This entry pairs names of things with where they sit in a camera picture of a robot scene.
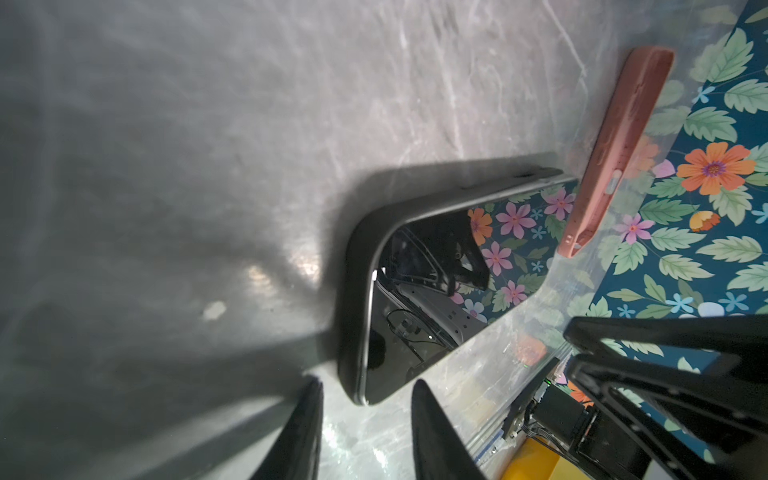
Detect black phone case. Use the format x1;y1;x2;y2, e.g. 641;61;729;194
337;166;580;406

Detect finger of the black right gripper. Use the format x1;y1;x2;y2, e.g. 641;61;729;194
564;314;767;359
566;354;767;479

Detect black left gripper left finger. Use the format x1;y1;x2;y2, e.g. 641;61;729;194
250;377;324;480

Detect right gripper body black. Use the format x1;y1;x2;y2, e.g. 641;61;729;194
501;359;651;479

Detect pink phone case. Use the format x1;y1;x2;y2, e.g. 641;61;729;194
557;46;675;258

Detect black smartphone face up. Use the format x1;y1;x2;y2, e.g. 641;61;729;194
356;179;580;406

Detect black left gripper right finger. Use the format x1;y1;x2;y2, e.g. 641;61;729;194
411;379;484;480

